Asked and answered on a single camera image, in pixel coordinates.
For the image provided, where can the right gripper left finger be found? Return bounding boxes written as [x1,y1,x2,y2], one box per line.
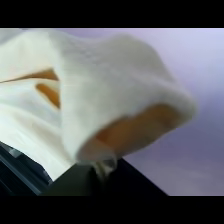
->
[42,163,102,197]

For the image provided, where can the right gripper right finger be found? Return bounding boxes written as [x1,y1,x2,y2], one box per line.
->
[105,157,168,197]

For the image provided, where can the cream garment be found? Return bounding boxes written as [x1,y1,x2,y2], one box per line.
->
[0,28,198,183]

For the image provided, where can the silver frame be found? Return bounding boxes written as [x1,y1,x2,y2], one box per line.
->
[0,141,54,197]

